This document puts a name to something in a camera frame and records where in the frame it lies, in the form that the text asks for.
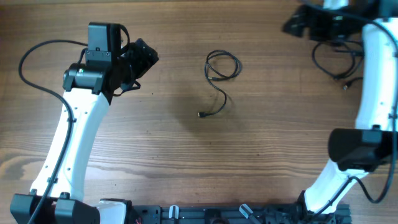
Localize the thin black usb cable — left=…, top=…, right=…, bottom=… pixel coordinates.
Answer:
left=197, top=49, right=243, bottom=119

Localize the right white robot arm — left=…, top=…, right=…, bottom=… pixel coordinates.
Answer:
left=282, top=1, right=397, bottom=218

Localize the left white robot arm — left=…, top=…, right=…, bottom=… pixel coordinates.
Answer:
left=10, top=22, right=159, bottom=223

